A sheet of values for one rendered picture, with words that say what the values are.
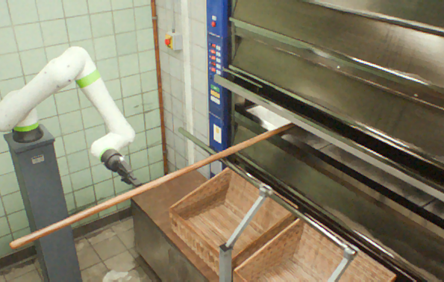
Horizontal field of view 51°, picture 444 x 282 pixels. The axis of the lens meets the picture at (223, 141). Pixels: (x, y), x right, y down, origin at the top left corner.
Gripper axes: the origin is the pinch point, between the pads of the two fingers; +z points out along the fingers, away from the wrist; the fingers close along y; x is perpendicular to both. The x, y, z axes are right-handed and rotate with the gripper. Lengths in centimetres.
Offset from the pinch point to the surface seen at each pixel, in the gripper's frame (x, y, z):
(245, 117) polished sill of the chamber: -82, 2, -23
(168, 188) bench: -52, 62, -65
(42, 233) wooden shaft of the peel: 43.7, 0.3, 9.3
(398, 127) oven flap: -80, -32, 72
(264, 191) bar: -43, 3, 37
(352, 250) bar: -44, 2, 84
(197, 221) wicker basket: -47, 61, -25
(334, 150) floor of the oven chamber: -93, 2, 33
